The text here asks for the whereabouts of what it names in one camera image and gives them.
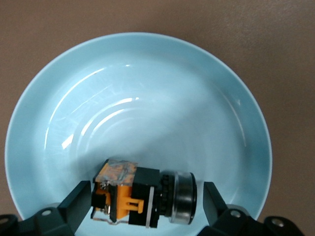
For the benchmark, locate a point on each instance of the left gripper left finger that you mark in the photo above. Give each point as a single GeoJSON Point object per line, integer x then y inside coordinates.
{"type": "Point", "coordinates": [64, 216]}

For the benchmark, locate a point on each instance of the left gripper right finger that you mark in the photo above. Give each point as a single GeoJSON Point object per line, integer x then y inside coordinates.
{"type": "Point", "coordinates": [221, 218]}

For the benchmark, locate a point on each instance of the orange push-button switch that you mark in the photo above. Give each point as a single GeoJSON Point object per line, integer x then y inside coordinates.
{"type": "Point", "coordinates": [142, 186]}

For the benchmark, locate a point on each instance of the light blue plate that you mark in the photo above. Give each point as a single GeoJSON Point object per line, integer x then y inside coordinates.
{"type": "Point", "coordinates": [147, 110]}

